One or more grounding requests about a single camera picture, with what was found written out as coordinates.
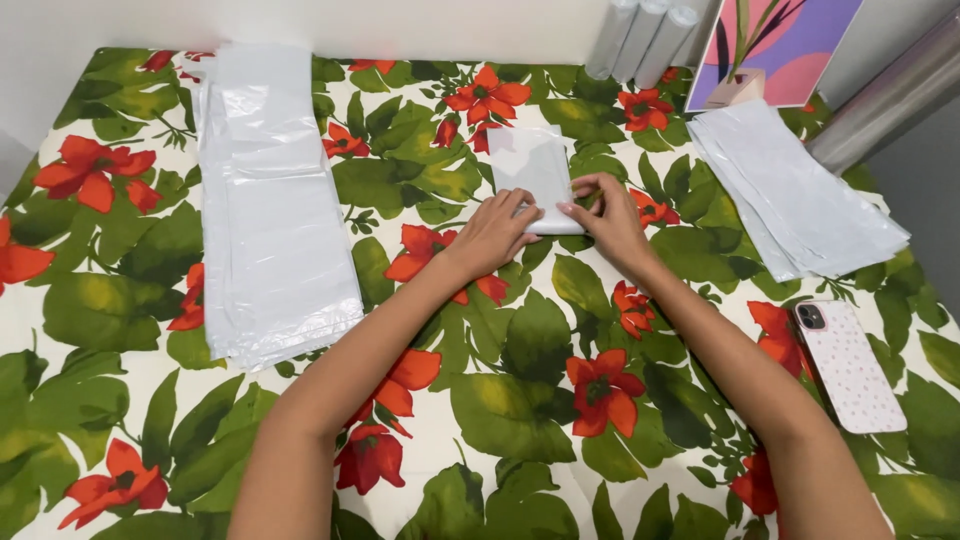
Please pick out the large silver foil roll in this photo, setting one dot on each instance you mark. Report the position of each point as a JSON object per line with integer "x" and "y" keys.
{"x": 885, "y": 97}

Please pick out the person's right hand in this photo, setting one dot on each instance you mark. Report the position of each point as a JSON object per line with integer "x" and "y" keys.
{"x": 615, "y": 221}

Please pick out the colourful plant art print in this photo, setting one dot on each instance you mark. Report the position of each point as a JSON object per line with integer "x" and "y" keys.
{"x": 772, "y": 45}

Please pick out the floral tablecloth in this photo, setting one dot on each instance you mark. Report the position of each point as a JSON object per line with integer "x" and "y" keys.
{"x": 525, "y": 390}

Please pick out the stack of unfolded plastic bags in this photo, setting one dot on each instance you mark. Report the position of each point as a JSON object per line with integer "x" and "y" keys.
{"x": 270, "y": 210}

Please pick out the pile of folded plastic bags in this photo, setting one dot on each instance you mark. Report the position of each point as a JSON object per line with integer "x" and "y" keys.
{"x": 787, "y": 187}

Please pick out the phone in white dotted case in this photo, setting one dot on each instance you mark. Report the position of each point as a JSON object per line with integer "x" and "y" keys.
{"x": 850, "y": 365}

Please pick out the person's left hand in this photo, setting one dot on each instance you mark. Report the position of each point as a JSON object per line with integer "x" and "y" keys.
{"x": 491, "y": 236}

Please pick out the white plastic bag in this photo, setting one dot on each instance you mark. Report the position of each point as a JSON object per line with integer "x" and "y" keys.
{"x": 534, "y": 176}

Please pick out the grey plastic roll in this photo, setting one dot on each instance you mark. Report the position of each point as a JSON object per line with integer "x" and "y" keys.
{"x": 611, "y": 37}
{"x": 666, "y": 46}
{"x": 637, "y": 41}

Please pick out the person's left fingers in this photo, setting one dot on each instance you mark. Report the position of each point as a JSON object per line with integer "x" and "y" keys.
{"x": 521, "y": 206}

